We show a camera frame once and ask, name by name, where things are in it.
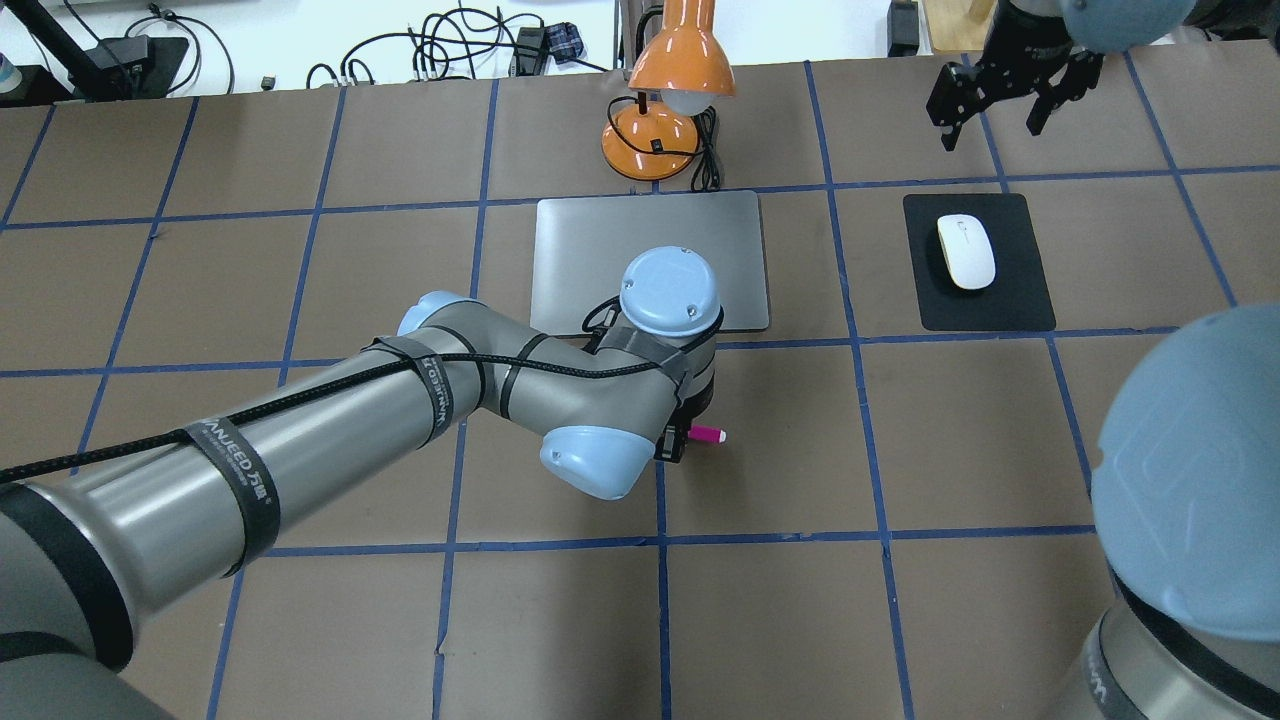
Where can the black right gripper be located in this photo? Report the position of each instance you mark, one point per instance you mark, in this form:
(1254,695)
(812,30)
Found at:
(1022,50)

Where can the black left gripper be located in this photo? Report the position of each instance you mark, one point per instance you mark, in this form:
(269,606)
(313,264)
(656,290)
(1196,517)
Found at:
(673,446)

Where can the wooden stand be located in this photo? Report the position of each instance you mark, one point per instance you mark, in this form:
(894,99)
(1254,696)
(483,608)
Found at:
(959,26)

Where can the white computer mouse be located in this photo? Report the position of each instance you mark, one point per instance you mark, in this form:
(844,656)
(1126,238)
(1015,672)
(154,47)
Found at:
(967,251)

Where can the silver laptop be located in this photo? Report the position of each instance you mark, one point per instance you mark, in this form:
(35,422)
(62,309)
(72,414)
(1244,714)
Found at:
(582,247)

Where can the pink highlighter pen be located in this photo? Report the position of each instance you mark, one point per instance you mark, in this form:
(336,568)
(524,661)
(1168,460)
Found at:
(711,435)

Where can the black power adapter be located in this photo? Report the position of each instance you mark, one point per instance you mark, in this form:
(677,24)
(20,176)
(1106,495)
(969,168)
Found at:
(903,28)

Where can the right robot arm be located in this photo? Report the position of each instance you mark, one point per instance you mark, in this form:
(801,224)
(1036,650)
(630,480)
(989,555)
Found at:
(1186,497)

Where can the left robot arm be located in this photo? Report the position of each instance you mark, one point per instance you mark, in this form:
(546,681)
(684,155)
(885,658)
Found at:
(97,543)

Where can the orange desk lamp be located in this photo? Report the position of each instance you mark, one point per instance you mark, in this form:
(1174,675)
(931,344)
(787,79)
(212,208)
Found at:
(666,123)

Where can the black mousepad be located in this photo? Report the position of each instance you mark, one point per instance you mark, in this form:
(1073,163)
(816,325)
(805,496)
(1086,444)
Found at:
(1019,300)

